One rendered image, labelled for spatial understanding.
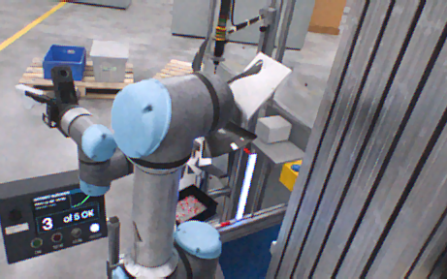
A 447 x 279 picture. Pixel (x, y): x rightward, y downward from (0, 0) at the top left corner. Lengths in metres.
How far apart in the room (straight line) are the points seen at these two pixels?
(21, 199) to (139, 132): 0.56
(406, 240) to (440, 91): 0.18
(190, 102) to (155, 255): 0.33
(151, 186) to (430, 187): 0.42
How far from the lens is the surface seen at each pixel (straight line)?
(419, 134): 0.48
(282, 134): 2.16
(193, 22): 7.08
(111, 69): 4.42
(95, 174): 0.93
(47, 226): 1.10
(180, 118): 0.57
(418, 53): 0.49
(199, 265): 0.89
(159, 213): 0.69
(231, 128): 1.54
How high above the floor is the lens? 1.91
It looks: 30 degrees down
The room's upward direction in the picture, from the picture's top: 10 degrees clockwise
